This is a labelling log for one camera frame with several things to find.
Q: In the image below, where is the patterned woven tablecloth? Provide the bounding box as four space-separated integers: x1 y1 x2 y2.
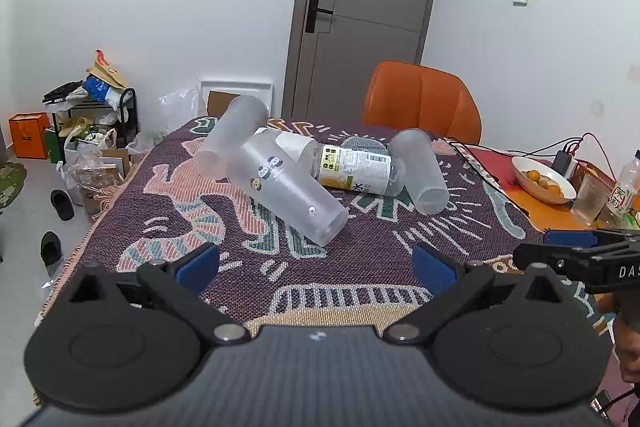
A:
38 117 542 331

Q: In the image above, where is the orange chair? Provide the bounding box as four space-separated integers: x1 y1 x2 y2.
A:
362 61 482 144

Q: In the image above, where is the clear plastic bag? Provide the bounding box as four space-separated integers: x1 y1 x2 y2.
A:
158 87 202 133

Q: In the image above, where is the clear drinking glass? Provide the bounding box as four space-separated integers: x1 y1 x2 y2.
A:
570 173 611 227

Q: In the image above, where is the black door handle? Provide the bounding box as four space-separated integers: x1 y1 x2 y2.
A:
305 0 333 34

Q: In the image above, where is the frosted plastic cup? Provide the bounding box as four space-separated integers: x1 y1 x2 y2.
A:
194 94 269 180
388 129 449 216

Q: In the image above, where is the clear plastic bottle yellow label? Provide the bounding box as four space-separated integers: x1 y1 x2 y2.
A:
275 130 407 197

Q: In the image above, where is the person's right hand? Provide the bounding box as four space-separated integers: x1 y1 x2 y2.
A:
598 294 640 384

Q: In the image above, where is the grey door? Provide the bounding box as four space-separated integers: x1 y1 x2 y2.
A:
281 0 433 121

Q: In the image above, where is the red orange table mat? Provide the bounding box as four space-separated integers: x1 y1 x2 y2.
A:
459 145 598 231

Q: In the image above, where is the orange box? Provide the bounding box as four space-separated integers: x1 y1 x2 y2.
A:
9 113 50 159

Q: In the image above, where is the paper bag on rack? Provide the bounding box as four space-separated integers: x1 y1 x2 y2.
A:
87 50 129 90

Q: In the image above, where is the frosted cup with stickers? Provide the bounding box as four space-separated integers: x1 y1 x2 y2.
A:
227 131 348 247

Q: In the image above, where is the black power adapter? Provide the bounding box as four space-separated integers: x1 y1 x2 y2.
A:
551 150 573 176

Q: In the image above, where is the white bowl of oranges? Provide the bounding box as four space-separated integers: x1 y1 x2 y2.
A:
511 156 577 205

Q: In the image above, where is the black shelf rack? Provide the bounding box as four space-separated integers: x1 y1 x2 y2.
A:
43 88 140 148

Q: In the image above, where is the black slipper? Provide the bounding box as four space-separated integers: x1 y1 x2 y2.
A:
40 231 63 269
50 190 75 221

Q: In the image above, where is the black cable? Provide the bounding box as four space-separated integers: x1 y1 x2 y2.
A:
446 135 586 160

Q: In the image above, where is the white framed board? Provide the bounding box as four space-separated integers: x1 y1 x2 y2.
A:
200 78 273 114

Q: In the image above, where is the black slipper near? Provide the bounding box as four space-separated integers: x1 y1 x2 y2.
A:
40 231 63 269

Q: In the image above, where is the small bottle red label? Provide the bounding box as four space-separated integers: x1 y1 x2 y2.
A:
606 150 640 218

